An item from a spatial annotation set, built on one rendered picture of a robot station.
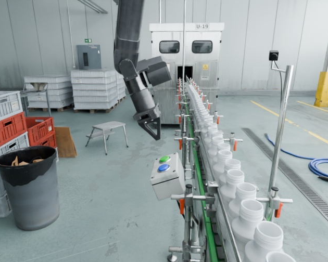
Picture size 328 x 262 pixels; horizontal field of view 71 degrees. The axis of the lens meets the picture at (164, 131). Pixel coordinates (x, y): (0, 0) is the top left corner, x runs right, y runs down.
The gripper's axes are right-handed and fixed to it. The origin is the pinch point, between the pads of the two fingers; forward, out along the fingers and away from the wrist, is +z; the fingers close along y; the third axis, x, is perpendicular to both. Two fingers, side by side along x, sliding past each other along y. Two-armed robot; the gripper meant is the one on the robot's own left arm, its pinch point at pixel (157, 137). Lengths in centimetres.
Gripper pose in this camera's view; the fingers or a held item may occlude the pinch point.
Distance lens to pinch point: 68.6
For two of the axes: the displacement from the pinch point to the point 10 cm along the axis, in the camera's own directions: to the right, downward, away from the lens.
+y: 0.6, -2.9, 9.5
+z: 3.5, 9.0, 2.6
